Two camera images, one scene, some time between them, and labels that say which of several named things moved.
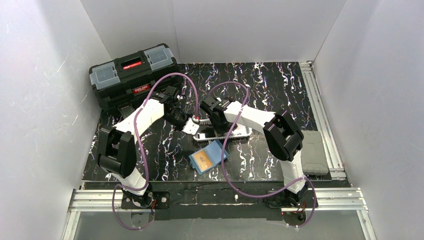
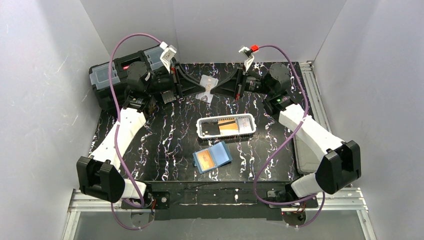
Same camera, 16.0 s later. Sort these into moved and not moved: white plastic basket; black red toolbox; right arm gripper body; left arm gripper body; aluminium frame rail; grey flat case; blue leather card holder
Moved: right arm gripper body; blue leather card holder; left arm gripper body
Not moved: white plastic basket; black red toolbox; grey flat case; aluminium frame rail
